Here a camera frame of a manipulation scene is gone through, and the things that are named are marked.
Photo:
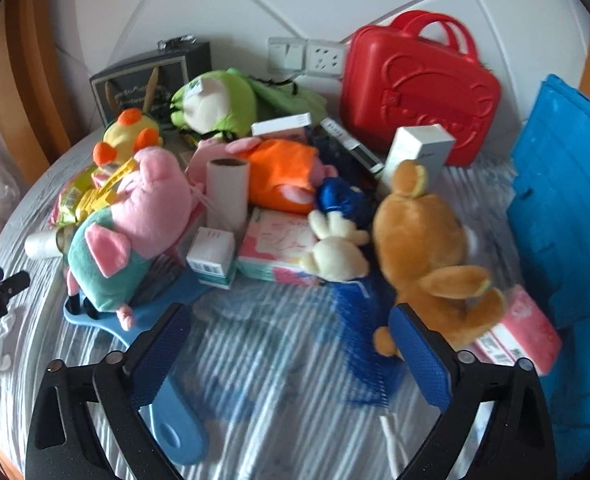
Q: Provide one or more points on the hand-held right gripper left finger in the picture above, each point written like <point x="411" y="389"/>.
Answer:
<point x="160" y="355"/>

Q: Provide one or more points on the long white box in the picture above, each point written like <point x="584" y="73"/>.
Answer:
<point x="280" y="125"/>

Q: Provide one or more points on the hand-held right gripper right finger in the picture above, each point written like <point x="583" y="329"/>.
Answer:
<point x="422" y="360"/>

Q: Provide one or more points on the blue plastic crate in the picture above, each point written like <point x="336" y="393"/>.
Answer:
<point x="570" y="210"/>

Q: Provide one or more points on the small white green box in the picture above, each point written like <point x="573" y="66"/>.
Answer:
<point x="210" y="255"/>

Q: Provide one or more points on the blue mesh bag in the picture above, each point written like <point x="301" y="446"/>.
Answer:
<point x="365" y="340"/>

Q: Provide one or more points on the white wall socket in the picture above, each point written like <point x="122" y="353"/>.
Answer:
<point x="325" y="57"/>

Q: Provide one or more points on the striped bed sheet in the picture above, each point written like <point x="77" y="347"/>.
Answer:
<point x="275" y="360"/>

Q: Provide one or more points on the blue plush cream hands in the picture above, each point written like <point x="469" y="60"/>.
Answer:
<point x="337" y="250"/>

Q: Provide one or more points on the red bear suitcase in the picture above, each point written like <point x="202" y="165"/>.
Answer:
<point x="415" y="90"/>

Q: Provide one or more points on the light blue plastic paddle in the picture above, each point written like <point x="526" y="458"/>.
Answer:
<point x="180" y="430"/>

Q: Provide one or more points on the tall white box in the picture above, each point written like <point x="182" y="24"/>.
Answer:
<point x="420" y="150"/>

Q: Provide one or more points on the green frog plush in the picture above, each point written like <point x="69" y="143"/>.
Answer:
<point x="215" y="105"/>

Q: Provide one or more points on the dark gift box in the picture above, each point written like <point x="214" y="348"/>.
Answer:
<point x="135" y="85"/>

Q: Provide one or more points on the pig plush orange dress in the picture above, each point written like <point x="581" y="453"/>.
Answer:
<point x="280" y="170"/>

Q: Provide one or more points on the pink floral tissue pack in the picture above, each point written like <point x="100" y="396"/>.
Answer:
<point x="275" y="245"/>

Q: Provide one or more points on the brown bear plush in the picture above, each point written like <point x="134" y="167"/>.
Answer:
<point x="425" y="250"/>

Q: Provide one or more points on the white paper roll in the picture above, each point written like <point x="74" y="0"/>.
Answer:
<point x="227" y="195"/>

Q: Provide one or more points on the long black box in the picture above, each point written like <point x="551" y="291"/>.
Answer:
<point x="350" y="145"/>

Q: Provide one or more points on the pink pig plush teal dress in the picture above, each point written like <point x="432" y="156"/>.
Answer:
<point x="150" y="200"/>

